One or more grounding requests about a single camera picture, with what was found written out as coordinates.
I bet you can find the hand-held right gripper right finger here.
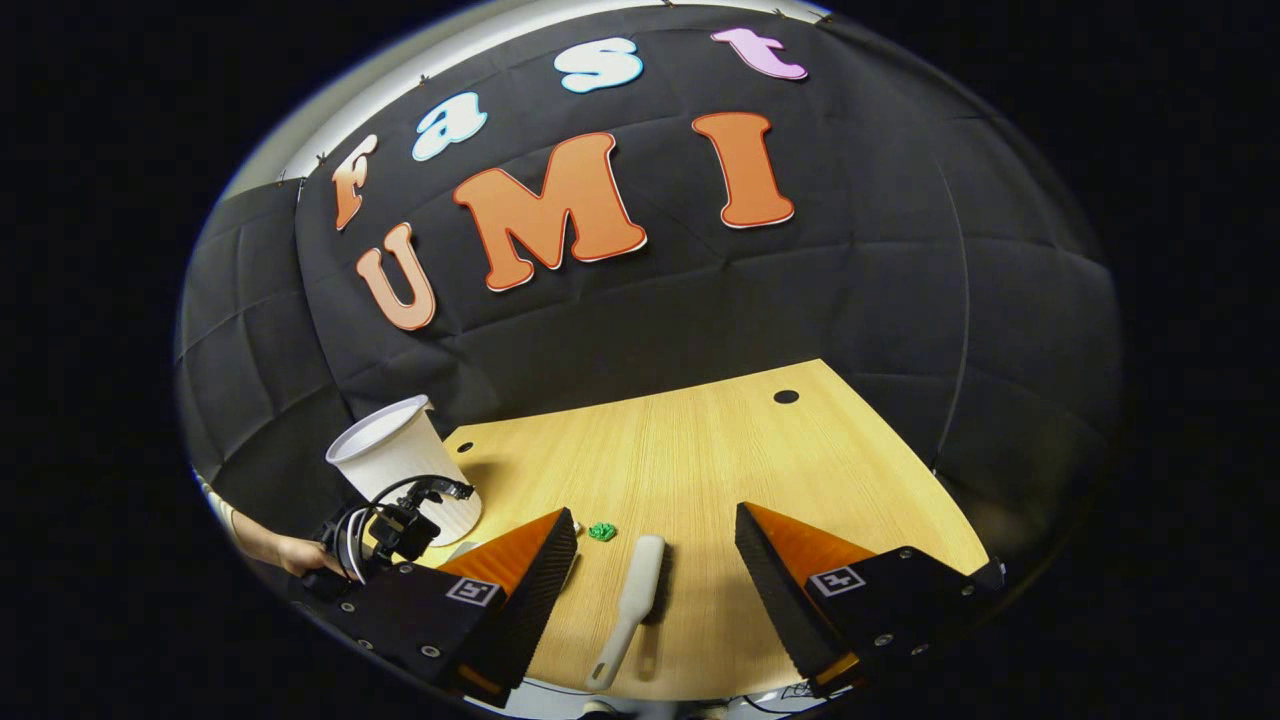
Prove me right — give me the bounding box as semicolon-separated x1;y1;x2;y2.
735;502;1006;699

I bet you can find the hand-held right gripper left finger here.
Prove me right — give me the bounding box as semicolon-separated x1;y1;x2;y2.
318;507;579;709

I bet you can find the thin grey cable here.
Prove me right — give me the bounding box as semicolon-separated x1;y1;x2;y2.
930;190;973;471

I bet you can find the small white broom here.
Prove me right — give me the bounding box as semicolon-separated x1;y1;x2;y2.
585;535;667;693

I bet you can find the white ribbed garbage bin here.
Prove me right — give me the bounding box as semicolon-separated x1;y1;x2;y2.
325;394;483;548

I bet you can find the wooden desktop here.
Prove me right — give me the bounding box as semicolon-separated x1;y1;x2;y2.
415;358;991;703

